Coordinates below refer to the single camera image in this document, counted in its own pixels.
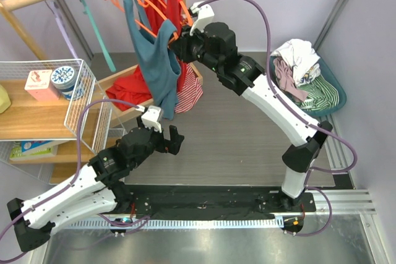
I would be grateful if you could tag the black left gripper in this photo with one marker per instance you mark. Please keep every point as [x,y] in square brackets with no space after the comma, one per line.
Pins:
[171,146]

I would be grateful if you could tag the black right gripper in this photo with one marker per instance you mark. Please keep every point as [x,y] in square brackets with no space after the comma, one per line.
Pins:
[181,46]

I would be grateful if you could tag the blue tank top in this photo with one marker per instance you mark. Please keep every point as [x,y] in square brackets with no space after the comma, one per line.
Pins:
[159,66]

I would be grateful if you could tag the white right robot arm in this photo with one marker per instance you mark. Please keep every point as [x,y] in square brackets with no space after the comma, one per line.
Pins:
[248,79]

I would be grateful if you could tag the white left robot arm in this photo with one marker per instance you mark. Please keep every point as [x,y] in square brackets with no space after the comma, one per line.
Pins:
[97,188]

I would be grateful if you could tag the red garment on hanger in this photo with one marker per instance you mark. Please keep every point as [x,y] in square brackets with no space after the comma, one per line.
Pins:
[132,88]

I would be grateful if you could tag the teal plastic hanger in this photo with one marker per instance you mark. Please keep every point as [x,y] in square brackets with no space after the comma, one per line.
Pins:
[103,47]

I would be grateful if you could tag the lilac plastic hanger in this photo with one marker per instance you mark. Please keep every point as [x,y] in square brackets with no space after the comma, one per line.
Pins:
[54,8]

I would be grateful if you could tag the red white striped garment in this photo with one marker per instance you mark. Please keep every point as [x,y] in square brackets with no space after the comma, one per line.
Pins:
[191,91]

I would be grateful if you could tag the pink crumpled garment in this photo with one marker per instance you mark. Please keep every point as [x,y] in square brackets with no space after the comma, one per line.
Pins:
[286,83]

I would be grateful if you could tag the blue white round tin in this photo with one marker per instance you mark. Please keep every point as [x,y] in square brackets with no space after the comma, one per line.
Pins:
[64,79]

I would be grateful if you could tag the white crumpled garment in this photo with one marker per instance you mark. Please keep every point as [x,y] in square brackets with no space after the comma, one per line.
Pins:
[300,57]

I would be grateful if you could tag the stacked books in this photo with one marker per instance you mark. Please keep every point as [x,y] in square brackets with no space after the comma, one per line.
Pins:
[32,150]

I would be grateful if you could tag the pink box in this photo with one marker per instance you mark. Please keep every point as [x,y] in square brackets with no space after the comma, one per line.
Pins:
[39,85]

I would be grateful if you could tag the teal laundry basket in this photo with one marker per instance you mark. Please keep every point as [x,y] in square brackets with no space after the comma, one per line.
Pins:
[329,76]

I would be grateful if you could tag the green white striped shirt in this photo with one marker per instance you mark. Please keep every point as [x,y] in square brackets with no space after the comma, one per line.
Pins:
[322,95]

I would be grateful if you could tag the yellow object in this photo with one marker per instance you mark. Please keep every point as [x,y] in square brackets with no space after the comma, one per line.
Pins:
[5,101]

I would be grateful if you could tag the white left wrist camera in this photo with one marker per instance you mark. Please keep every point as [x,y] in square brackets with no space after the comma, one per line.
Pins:
[150,117]

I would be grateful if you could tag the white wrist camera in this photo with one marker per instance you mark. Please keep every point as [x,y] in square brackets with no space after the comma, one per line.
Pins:
[150,117]
[204,15]

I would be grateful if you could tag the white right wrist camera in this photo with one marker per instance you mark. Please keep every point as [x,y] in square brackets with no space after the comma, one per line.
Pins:
[204,15]

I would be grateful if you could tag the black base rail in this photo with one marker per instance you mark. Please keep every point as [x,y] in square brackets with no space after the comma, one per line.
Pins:
[198,202]

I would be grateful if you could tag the white cable duct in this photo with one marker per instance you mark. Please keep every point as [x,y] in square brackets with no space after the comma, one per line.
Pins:
[156,224]

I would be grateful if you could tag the white wire basket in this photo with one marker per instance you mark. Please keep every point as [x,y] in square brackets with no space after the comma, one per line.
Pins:
[19,70]

